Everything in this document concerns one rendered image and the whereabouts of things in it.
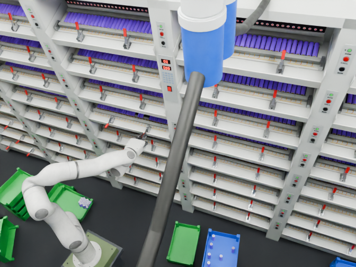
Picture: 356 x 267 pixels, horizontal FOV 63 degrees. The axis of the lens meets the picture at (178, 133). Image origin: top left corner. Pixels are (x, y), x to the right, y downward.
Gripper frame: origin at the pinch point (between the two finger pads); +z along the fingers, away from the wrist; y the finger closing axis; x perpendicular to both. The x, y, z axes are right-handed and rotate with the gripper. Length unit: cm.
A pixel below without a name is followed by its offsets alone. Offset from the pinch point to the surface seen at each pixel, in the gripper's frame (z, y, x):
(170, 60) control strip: -5, 23, 56
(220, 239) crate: -14, 57, -61
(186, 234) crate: 2, 27, -98
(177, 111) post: 0.8, 23.0, 23.8
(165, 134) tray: 7.3, 11.8, -0.7
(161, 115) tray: 2.1, 13.0, 17.9
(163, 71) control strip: -4, 19, 49
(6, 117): 16, -148, -36
